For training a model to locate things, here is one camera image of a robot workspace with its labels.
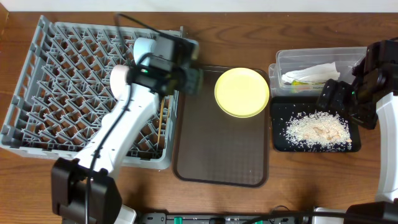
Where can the green snack wrapper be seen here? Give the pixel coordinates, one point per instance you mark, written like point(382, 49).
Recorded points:
point(308, 84)

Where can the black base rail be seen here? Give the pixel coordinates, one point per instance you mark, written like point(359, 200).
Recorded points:
point(190, 218)

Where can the clear plastic bin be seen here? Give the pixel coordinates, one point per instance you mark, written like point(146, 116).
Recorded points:
point(345, 59)

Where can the brown plastic tray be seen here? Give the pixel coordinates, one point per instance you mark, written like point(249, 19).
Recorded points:
point(215, 148)

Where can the black waste bin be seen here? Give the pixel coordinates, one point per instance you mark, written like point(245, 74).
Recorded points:
point(284, 107)

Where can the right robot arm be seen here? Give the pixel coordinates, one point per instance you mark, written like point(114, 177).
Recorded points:
point(369, 100)

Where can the light blue bowl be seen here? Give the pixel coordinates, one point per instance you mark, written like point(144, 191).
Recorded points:
point(141, 47)

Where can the grey dishwasher rack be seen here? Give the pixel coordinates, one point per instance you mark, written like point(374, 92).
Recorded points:
point(63, 90)

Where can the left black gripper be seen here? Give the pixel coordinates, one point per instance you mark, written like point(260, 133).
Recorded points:
point(194, 80)

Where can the yellow plate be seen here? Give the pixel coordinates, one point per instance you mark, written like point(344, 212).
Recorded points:
point(241, 92)

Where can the spilled rice pile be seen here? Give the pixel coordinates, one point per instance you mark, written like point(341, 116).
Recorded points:
point(318, 129)

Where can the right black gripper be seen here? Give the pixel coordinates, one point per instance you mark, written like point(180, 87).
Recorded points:
point(341, 88)

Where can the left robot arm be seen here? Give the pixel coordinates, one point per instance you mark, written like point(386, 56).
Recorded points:
point(84, 189)

